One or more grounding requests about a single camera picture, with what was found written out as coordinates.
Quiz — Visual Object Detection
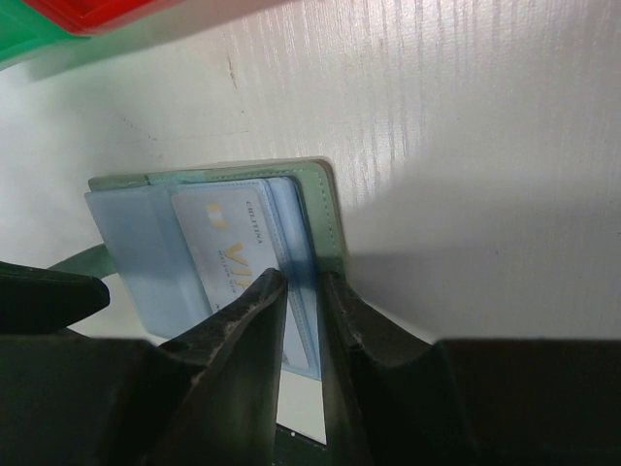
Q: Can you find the green leather card holder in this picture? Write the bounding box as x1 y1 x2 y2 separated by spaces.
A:
57 159 345 379

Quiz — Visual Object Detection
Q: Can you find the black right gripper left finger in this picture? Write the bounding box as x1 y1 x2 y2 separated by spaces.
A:
1 269 287 465

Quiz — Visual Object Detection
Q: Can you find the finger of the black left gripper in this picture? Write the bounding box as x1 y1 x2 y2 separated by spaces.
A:
1 262 111 335

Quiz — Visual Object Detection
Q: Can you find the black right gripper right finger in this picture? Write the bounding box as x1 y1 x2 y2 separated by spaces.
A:
318 273 620 465

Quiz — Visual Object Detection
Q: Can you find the red bin middle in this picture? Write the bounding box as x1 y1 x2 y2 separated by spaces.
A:
25 0 165 36

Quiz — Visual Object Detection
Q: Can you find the green plastic bin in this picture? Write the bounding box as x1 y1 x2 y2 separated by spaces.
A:
1 0 87 70

